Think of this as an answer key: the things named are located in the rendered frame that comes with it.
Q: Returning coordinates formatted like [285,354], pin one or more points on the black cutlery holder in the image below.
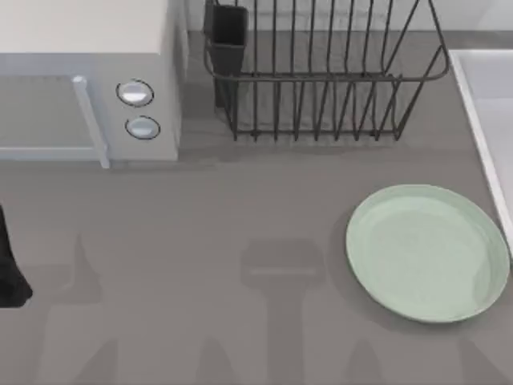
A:
[227,36]

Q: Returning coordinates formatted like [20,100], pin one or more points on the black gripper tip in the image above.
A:
[10,276]

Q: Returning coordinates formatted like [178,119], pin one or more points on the pale microwave oven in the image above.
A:
[80,32]

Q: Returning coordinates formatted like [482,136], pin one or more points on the pale green plate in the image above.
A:
[427,253]

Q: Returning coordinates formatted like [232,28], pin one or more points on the large microwave knob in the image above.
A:
[135,93]

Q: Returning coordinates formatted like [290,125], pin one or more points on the small microwave knob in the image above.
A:
[142,127]

